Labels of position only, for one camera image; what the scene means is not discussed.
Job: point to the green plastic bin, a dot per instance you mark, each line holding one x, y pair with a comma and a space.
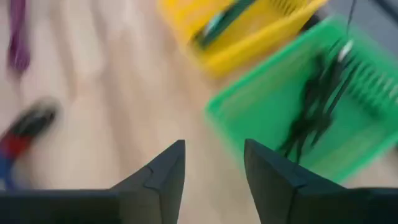
248, 118

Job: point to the dark green tool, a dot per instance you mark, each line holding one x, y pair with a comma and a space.
224, 21

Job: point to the yellow plastic bin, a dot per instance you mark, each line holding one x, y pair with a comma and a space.
248, 53

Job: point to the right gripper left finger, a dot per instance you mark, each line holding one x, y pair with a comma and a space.
161, 186

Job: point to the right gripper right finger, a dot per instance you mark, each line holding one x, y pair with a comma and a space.
270, 186

